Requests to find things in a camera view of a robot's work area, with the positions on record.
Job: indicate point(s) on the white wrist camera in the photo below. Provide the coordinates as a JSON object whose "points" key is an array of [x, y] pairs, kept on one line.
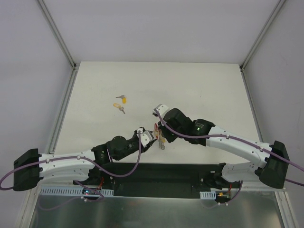
{"points": [[162, 109], [146, 136]]}

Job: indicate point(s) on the right aluminium frame post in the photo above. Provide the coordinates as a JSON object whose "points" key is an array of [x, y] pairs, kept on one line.
{"points": [[264, 30]]}

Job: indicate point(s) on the left aluminium frame post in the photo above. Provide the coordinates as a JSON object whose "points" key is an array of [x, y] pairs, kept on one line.
{"points": [[56, 33]]}

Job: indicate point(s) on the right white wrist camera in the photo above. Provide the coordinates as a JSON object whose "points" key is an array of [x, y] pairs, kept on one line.
{"points": [[162, 109]]}

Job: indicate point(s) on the left white cable duct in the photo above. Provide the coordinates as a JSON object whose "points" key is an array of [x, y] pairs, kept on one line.
{"points": [[73, 191]]}

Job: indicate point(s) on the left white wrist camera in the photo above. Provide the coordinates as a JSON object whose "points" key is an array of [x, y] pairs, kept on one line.
{"points": [[146, 136]]}

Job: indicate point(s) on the key with yellow window tag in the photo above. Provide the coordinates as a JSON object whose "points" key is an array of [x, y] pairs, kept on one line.
{"points": [[118, 106]]}

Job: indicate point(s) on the white cable duct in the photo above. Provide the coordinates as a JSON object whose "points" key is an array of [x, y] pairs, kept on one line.
{"points": [[73, 191], [207, 195]]}

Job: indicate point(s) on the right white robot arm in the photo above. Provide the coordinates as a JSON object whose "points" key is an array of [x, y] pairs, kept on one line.
{"points": [[267, 163]]}

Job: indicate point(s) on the red handled key organizer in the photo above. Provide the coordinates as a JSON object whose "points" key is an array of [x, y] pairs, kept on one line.
{"points": [[159, 137]]}

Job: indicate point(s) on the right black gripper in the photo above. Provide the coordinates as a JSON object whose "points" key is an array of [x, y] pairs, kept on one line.
{"points": [[165, 132]]}

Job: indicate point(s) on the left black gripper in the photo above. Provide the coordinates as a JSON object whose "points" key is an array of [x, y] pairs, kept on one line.
{"points": [[150, 142]]}

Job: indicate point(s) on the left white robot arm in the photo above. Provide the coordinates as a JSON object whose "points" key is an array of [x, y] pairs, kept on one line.
{"points": [[33, 167]]}

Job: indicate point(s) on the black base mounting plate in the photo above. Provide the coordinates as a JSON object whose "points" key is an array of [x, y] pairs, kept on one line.
{"points": [[183, 181]]}

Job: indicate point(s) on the right aluminium table rail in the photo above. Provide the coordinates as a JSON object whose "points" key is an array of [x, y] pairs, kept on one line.
{"points": [[251, 106]]}

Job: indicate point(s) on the left aluminium table rail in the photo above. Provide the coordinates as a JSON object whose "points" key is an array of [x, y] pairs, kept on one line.
{"points": [[55, 133]]}

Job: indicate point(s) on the right white cable duct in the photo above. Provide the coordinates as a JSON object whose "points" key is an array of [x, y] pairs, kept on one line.
{"points": [[207, 195]]}

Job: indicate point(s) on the key with solid yellow tag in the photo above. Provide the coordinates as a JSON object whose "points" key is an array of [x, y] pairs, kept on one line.
{"points": [[123, 98]]}

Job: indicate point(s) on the aluminium frame post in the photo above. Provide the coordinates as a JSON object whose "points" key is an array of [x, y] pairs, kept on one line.
{"points": [[56, 33], [264, 30]]}

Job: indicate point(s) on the aluminium table rail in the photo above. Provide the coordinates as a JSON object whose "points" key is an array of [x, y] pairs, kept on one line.
{"points": [[251, 106], [55, 133]]}

